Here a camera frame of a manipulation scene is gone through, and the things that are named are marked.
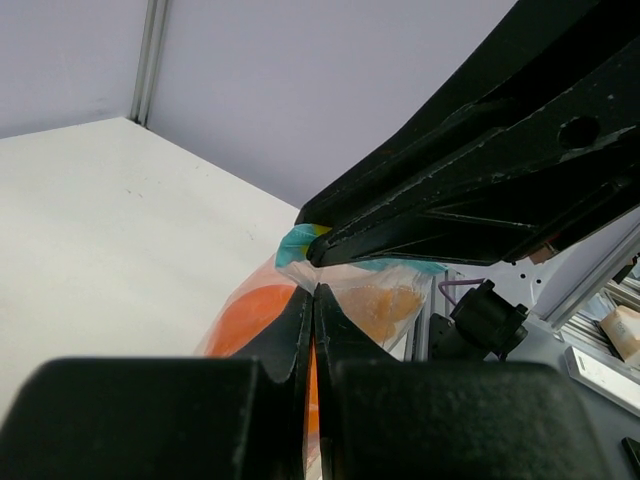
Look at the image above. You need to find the orange fake orange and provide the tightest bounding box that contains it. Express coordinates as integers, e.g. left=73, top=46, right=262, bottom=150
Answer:
left=203, top=284, right=319, bottom=454

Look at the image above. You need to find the right aluminium frame post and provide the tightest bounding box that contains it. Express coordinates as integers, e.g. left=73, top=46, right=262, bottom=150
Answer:
left=128, top=0, right=171, bottom=128

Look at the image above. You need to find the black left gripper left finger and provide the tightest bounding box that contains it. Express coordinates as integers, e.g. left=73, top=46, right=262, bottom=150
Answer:
left=1, top=289, right=313, bottom=479

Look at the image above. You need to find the clear zip top bag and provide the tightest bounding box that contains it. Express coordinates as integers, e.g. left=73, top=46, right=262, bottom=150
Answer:
left=192, top=223, right=449, bottom=480

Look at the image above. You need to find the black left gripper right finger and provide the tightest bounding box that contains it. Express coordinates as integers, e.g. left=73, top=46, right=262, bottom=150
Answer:
left=313, top=285, right=608, bottom=479

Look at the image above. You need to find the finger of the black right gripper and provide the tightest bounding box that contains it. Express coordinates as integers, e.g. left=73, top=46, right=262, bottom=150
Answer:
left=307, top=49, right=639, bottom=266
left=296, top=1, right=639, bottom=227

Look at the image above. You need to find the yellow-orange fake pretzel cluster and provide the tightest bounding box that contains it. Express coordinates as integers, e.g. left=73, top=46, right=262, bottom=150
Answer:
left=336, top=285, right=423, bottom=347

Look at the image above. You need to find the yellow zip slider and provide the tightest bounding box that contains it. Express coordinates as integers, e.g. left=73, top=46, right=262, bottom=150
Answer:
left=312, top=224, right=331, bottom=236

